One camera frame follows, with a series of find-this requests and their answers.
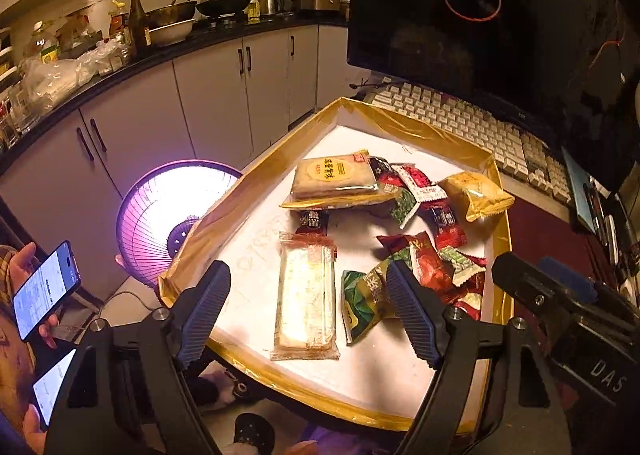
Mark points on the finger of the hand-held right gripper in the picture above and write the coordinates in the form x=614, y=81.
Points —
x=525, y=285
x=572, y=281

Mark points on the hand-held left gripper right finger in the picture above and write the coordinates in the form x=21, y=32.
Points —
x=412, y=315

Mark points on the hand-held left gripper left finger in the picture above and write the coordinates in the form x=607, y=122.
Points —
x=202, y=315

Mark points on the green yellow snack packet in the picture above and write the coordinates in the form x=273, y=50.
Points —
x=365, y=300

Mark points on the plain red snack packet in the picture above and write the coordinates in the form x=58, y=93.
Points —
x=470, y=295

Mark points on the dark red glossy packet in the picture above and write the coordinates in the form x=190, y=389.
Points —
x=425, y=260

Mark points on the gold-rimmed white tray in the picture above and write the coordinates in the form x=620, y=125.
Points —
x=250, y=255

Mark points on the red black snack packet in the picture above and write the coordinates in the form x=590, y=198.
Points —
x=312, y=222
x=445, y=225

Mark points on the golden snack packet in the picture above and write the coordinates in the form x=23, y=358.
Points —
x=475, y=195

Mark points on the pale long wafer packet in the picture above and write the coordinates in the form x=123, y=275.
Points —
x=305, y=295

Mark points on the white red-print snack packet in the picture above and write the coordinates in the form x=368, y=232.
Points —
x=422, y=185

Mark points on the dark snack packet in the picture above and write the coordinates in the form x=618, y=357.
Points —
x=385, y=175

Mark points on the yellow-label cake packet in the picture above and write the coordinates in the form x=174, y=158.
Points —
x=330, y=177

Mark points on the dark red table cloth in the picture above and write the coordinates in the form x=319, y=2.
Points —
x=545, y=230

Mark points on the white slipper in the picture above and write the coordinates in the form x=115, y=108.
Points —
x=225, y=387

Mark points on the round pink heater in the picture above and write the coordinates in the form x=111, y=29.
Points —
x=160, y=215

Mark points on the dark dotted slipper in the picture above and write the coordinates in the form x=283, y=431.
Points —
x=250, y=435

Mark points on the black smartphone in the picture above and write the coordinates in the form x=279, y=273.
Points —
x=45, y=290
x=52, y=385

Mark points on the white grey keyboard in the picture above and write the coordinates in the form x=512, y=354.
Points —
x=450, y=115

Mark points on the kitchen counter with grey cabinets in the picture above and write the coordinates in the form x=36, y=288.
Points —
x=210, y=85

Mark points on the clear plastic bags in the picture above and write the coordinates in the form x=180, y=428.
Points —
x=60, y=75

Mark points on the steel mixing bowl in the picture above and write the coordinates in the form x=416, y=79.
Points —
x=172, y=32

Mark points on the black computer monitor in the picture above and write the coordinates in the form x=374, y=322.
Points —
x=425, y=10

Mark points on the dark sauce bottle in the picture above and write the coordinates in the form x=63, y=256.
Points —
x=137, y=25

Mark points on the dark open wok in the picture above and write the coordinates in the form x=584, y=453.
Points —
x=170, y=12

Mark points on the yellow bottle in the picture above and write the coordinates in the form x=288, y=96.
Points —
x=253, y=11

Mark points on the cooking oil bottle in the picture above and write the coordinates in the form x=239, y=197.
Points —
x=45, y=45

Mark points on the steel kettle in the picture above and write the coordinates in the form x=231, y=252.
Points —
x=270, y=4

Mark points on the steel pot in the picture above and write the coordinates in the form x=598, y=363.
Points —
x=315, y=2

